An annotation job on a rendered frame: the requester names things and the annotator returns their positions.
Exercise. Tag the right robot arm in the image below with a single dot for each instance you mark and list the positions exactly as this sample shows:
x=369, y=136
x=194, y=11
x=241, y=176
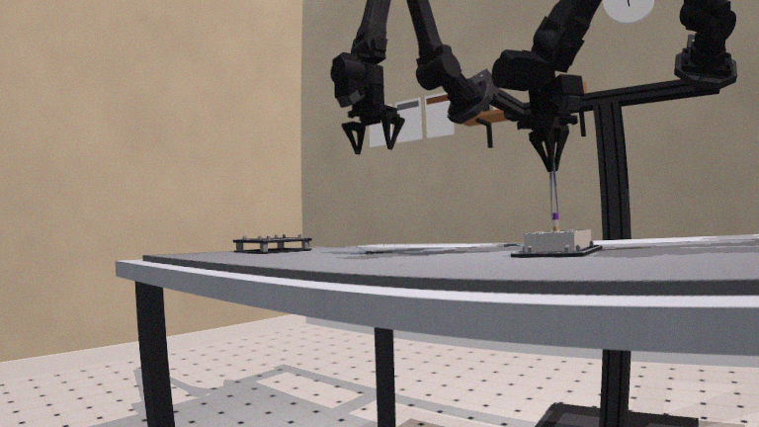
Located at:
x=430, y=74

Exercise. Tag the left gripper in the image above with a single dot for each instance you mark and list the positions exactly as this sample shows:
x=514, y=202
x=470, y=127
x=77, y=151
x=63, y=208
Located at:
x=547, y=127

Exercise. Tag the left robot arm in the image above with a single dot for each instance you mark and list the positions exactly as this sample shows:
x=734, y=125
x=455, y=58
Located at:
x=514, y=69

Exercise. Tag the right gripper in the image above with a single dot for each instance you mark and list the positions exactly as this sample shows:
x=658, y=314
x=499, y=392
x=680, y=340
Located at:
x=380, y=113

